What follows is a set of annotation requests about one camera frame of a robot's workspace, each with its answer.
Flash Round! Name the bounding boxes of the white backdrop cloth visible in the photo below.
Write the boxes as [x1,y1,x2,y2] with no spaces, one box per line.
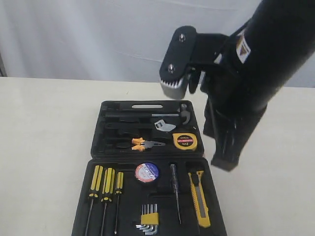
[0,0,315,88]

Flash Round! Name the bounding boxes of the black electrical tape roll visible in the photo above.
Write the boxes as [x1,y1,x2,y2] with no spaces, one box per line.
[135,162,160,184]

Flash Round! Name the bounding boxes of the claw hammer black handle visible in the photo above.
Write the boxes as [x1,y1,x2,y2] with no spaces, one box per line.
[104,104,191,125]

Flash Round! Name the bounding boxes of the adjustable wrench black handle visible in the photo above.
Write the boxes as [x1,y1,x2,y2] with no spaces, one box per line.
[100,119,176,134]

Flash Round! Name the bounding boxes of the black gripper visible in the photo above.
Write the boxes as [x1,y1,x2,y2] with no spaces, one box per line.
[202,24,315,171]

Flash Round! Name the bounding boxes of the yellow measuring tape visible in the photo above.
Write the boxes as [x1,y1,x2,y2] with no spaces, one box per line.
[172,133,198,151]

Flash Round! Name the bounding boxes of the orange black pliers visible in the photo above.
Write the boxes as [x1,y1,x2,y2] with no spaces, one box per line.
[103,137,166,151]

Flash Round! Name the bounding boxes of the yellow black utility knife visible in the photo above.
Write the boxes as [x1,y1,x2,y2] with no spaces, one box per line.
[188,171,211,228]

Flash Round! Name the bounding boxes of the small yellow black screwdriver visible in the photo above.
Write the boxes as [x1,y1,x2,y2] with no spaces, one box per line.
[114,172,124,236]

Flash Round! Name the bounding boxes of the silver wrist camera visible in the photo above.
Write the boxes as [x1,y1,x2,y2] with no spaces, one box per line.
[159,26,228,100]

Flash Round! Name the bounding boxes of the voltage tester screwdriver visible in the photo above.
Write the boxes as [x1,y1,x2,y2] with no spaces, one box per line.
[170,164,182,224]

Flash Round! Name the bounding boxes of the middle yellow black screwdriver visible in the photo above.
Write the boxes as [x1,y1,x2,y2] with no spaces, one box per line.
[100,168,115,236]

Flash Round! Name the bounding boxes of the black plastic tool case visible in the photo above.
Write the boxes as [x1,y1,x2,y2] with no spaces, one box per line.
[72,100,226,236]

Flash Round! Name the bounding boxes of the hex key set yellow holder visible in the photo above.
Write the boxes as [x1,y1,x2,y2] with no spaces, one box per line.
[135,203,159,236]

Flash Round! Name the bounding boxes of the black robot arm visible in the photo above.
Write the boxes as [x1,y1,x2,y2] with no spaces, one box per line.
[201,0,315,171]

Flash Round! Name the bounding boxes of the large yellow black screwdriver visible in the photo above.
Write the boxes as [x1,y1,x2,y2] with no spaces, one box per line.
[85,165,103,236]

